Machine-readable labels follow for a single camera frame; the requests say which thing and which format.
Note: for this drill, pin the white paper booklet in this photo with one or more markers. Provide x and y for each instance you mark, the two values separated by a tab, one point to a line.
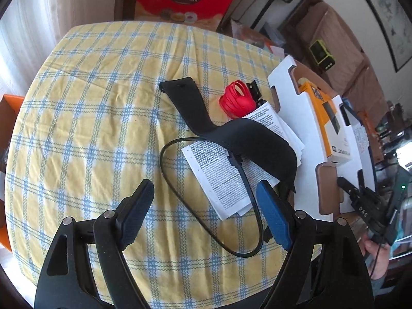
212	167

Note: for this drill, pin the black fabric sleeve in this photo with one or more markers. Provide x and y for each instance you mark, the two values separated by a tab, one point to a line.
257	141

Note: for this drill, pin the white flat carton dark edges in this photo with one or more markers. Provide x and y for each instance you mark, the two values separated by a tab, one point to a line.
357	138

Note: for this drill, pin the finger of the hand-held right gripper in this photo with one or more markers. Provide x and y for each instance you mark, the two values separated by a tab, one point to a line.
347	187
361	180

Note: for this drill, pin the orange brown cardboard carton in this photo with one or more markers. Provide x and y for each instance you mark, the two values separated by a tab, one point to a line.
370	132

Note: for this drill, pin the orange cardboard box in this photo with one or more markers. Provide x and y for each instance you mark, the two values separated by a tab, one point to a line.
14	103

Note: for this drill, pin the black plastic bracket strip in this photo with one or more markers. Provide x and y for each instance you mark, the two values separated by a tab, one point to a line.
257	91

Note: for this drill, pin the brown covered sofa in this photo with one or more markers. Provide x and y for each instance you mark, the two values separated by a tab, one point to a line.
338	32

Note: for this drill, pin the white cardboard box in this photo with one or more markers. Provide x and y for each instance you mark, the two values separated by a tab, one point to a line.
309	128

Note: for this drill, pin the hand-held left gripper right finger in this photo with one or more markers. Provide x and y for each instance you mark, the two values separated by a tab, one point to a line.
273	212

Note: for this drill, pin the white curtain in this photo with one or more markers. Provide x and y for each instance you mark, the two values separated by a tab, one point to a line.
38	22

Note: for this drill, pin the orange and white product box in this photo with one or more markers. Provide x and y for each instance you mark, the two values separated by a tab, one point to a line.
317	109

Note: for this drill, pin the person's right hand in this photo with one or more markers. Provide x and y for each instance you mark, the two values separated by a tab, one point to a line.
373	257

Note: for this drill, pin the yellow blue checked tablecloth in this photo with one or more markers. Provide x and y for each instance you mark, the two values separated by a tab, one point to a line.
96	119

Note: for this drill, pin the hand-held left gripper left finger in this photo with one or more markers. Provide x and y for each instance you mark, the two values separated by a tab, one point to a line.
138	212

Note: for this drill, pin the clear plastic bag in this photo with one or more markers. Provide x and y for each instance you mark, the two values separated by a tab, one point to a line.
243	29

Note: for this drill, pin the green black cube speaker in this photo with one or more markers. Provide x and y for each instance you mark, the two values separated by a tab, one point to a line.
322	54

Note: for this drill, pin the framed ink painting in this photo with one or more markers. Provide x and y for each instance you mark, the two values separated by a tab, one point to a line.
383	9

